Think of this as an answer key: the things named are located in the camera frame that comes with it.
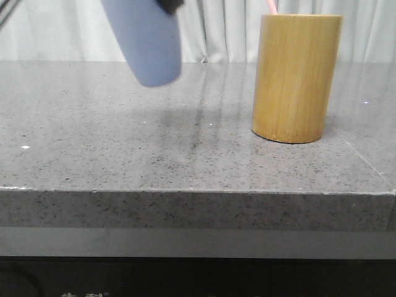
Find white curtain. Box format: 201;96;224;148
1;1;395;63

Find black cables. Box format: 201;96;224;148
0;0;20;31

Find bamboo cylindrical holder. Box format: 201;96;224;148
251;14;343;144

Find blue plastic cup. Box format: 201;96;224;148
101;1;181;87

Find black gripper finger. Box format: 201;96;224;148
157;0;184;15

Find pink chopstick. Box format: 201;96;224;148
267;0;278;15

